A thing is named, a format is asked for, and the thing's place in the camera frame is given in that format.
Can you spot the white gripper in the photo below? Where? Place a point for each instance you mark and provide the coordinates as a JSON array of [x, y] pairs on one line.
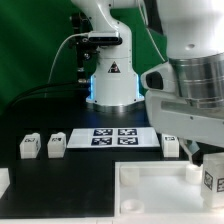
[[170, 115]]

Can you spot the white square table top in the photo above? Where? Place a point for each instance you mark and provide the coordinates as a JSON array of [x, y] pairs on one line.
[[157, 192]]

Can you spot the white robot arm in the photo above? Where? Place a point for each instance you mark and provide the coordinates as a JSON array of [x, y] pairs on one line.
[[184, 95]]

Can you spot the white sheet with markers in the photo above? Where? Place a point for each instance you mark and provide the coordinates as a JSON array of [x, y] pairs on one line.
[[113, 137]]

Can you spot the white left edge block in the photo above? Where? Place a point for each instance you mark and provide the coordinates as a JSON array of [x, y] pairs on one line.
[[4, 180]]

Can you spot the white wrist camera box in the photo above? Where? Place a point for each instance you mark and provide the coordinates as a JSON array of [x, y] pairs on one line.
[[160, 79]]

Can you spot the black camera on stand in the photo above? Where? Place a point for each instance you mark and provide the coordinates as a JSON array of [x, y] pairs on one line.
[[84, 49]]

